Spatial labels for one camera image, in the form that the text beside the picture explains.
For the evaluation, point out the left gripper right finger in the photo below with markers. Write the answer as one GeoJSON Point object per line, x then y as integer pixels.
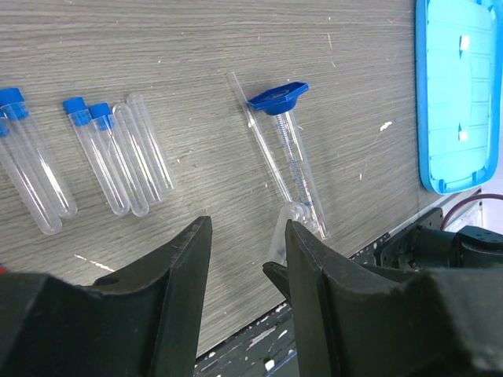
{"type": "Point", "coordinates": [348, 321]}

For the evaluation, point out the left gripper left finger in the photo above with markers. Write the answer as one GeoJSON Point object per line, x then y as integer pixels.
{"type": "Point", "coordinates": [153, 308]}

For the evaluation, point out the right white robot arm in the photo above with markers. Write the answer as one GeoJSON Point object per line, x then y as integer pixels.
{"type": "Point", "coordinates": [423, 244]}

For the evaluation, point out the clear plastic pipette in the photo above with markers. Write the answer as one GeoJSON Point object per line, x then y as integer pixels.
{"type": "Point", "coordinates": [290, 211]}

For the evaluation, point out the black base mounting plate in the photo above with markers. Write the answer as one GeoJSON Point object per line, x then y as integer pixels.
{"type": "Point", "coordinates": [293, 339]}

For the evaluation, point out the blue capped test tube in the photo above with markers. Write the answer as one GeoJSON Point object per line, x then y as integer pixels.
{"type": "Point", "coordinates": [90, 128]}
{"type": "Point", "coordinates": [41, 159]}
{"type": "Point", "coordinates": [116, 147]}

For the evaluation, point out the blue plastic lid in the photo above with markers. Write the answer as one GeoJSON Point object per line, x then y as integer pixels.
{"type": "Point", "coordinates": [458, 60]}

